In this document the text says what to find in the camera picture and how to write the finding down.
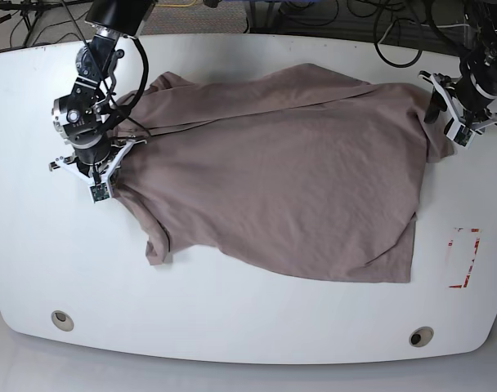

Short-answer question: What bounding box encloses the right table grommet hole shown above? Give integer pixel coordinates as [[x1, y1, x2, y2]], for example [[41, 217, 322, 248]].
[[409, 327, 434, 348]]

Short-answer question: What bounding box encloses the table grommet hole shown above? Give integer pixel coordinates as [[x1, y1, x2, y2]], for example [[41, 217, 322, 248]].
[[409, 327, 434, 348], [51, 310, 74, 332]]

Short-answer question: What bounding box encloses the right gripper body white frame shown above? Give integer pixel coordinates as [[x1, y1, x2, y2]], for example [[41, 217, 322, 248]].
[[48, 136, 146, 198]]

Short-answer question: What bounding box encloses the left table grommet hole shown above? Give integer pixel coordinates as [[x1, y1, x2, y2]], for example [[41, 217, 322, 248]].
[[51, 310, 74, 332]]

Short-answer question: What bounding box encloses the black tripod stand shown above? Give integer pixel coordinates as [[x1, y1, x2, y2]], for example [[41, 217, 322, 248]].
[[0, 1, 62, 50]]

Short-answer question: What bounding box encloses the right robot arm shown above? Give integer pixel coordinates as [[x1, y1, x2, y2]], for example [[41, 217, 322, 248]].
[[49, 1, 157, 203]]

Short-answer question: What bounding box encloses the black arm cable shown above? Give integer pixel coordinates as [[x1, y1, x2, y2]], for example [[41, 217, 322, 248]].
[[373, 0, 470, 69], [60, 0, 151, 140]]

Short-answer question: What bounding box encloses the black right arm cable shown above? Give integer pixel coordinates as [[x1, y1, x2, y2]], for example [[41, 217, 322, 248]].
[[60, 0, 151, 140]]

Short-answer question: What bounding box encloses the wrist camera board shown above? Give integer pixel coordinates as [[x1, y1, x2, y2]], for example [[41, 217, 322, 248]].
[[454, 127, 472, 148], [90, 183, 110, 203]]

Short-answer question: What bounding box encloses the mauve T-shirt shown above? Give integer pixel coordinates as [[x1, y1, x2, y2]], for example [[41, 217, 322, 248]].
[[113, 64, 454, 283]]

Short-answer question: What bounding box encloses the red tape marking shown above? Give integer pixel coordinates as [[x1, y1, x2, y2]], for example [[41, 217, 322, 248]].
[[443, 227, 482, 289]]

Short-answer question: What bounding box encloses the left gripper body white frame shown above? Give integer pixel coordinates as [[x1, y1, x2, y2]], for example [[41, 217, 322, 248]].
[[419, 67, 497, 146]]

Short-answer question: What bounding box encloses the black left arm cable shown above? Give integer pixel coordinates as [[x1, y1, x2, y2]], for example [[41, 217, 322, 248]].
[[373, 0, 470, 69]]

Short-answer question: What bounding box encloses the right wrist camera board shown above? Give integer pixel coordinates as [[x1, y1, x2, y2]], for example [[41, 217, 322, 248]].
[[90, 183, 110, 203]]

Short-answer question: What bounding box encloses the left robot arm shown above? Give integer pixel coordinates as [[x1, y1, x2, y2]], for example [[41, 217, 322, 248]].
[[419, 1, 497, 148]]

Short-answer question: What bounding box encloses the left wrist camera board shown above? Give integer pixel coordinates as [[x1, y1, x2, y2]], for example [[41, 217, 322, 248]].
[[454, 127, 472, 148]]

